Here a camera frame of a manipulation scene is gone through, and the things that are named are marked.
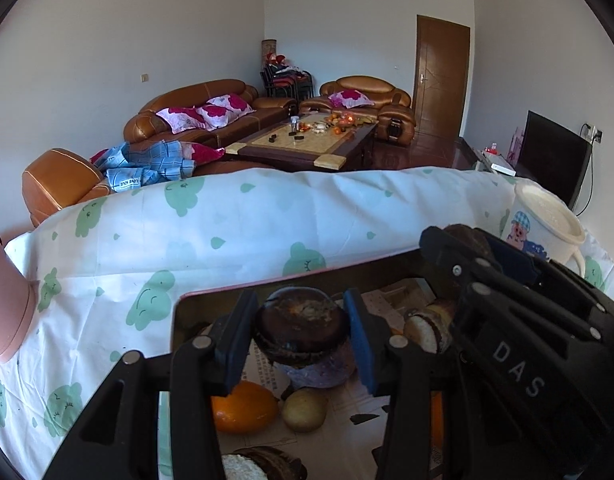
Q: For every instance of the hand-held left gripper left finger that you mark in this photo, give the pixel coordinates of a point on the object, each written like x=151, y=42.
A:
x=242, y=340

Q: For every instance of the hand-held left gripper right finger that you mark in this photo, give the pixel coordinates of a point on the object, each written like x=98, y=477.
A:
x=362, y=340

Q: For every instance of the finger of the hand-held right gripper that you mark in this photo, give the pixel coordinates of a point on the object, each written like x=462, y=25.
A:
x=457, y=270
x=512, y=257

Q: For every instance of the dark purple passion fruit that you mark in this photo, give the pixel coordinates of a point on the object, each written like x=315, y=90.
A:
x=322, y=372

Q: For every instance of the pink tin box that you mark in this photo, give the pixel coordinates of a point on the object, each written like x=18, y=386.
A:
x=197, y=310

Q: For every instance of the orange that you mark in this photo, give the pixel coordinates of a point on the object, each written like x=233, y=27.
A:
x=242, y=407
x=437, y=420

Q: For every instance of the yellowish round fruit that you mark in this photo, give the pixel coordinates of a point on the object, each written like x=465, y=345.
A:
x=304, y=410

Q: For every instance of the white lidded cartoon mug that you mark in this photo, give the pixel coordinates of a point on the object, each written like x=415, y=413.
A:
x=547, y=220

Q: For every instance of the white flat box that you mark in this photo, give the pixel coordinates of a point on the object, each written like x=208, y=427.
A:
x=499, y=165

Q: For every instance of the black flat television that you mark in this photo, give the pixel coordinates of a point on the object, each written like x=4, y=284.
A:
x=552, y=155

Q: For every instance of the pink upright box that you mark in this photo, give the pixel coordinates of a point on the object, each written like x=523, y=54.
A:
x=516, y=145

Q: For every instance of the dark wooden television stand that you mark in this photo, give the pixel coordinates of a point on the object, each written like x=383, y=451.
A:
x=467, y=152

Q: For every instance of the pile of oranges and snacks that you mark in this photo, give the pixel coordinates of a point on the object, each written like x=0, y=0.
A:
x=342, y=122

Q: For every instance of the wooden coffee table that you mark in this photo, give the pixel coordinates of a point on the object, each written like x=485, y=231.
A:
x=307, y=152

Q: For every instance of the red floral pillow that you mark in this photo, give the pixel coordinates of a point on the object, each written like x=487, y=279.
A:
x=202, y=153

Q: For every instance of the brown wooden door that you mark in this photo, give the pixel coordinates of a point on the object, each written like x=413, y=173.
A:
x=442, y=75

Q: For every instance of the blue checked blanket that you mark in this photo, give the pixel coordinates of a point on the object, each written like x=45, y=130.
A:
x=147, y=165

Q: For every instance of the pink floral pillow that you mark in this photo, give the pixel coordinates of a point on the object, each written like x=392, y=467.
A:
x=179, y=118
x=215, y=116
x=230, y=103
x=349, y=98

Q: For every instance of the brown leather armchair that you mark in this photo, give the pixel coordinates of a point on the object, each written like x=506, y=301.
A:
x=362, y=84

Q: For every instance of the small glass jar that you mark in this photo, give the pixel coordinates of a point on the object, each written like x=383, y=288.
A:
x=295, y=124

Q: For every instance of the pink electric kettle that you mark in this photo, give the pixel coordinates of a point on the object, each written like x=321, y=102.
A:
x=7, y=305

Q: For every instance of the tan leather chaise sofa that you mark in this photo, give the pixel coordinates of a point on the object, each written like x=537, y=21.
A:
x=57, y=175

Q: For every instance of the stacked dark chairs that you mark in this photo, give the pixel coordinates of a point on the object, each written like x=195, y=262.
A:
x=287, y=85

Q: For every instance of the brown leather three-seat sofa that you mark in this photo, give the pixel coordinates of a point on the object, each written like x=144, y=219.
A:
x=207, y=90

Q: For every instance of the red clothes pile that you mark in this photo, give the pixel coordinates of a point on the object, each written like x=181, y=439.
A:
x=284, y=65

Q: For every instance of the tall patterned cylinder vase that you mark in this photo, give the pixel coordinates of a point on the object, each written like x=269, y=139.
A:
x=268, y=50

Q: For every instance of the wall power socket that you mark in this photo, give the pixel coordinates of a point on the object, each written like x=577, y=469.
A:
x=593, y=132

